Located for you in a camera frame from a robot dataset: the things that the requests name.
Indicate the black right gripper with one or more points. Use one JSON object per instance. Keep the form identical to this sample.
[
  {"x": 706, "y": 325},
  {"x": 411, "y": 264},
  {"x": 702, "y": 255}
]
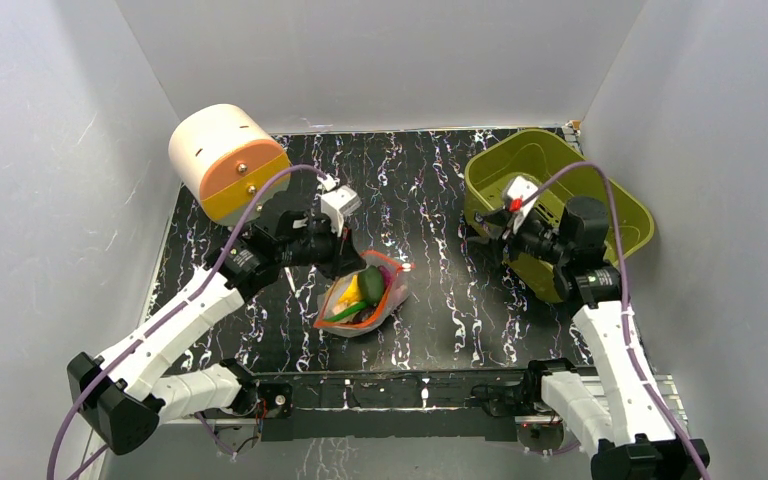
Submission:
[{"x": 508, "y": 234}]

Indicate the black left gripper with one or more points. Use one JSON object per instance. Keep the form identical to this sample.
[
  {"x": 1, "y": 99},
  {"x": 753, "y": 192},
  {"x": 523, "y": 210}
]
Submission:
[{"x": 344, "y": 257}]

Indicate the dark green toy avocado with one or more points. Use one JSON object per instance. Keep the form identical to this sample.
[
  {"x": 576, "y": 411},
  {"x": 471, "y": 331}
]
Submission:
[{"x": 372, "y": 285}]

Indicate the clear orange zip top bag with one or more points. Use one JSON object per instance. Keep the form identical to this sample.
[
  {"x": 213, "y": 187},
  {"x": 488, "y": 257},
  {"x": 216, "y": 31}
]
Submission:
[{"x": 396, "y": 274}]

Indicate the green toy bean pod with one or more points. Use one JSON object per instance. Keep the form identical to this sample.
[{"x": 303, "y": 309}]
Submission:
[{"x": 347, "y": 313}]

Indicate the yellow toy lemon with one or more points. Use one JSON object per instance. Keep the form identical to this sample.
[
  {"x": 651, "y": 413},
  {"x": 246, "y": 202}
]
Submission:
[{"x": 352, "y": 293}]

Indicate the purple toy eggplant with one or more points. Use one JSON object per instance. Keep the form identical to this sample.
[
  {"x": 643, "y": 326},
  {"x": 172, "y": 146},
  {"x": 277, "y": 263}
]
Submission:
[{"x": 363, "y": 318}]

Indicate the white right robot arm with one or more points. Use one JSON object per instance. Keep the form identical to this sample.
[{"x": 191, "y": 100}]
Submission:
[{"x": 633, "y": 435}]

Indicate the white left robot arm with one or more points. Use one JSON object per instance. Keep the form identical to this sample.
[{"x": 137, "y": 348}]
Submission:
[{"x": 125, "y": 394}]

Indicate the green white pen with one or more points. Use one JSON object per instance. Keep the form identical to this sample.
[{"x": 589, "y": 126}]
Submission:
[{"x": 290, "y": 280}]

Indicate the white orange cylindrical drum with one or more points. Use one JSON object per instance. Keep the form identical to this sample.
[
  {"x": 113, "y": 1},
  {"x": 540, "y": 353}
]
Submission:
[{"x": 224, "y": 158}]

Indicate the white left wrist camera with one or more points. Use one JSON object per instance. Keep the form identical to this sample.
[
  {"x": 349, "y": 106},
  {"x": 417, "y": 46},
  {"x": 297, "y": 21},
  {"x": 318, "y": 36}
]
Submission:
[{"x": 338, "y": 204}]

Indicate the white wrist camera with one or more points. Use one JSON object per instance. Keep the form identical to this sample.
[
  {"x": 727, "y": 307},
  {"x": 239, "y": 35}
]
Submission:
[
  {"x": 338, "y": 204},
  {"x": 519, "y": 197}
]

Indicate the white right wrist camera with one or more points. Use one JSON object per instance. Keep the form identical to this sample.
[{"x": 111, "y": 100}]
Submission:
[{"x": 519, "y": 197}]

